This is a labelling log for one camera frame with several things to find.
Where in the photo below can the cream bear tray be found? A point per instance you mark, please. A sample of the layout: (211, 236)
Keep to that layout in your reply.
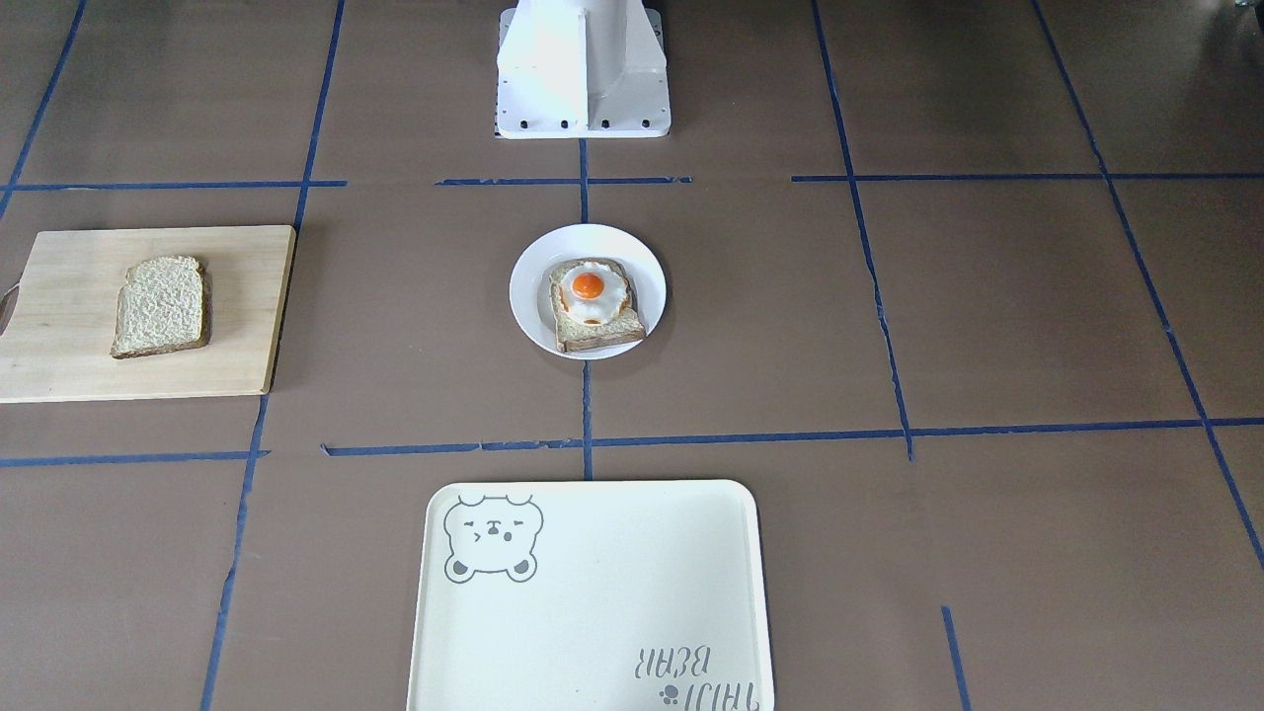
(578, 595)

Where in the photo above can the brown top bread slice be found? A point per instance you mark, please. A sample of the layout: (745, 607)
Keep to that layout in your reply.
(162, 307)

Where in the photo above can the fried egg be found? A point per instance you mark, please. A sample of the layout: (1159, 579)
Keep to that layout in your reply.
(592, 294)

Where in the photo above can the white round plate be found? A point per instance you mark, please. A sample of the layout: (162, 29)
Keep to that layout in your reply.
(529, 286)

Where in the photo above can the wooden cutting board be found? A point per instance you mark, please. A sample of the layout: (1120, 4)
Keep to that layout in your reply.
(56, 346)

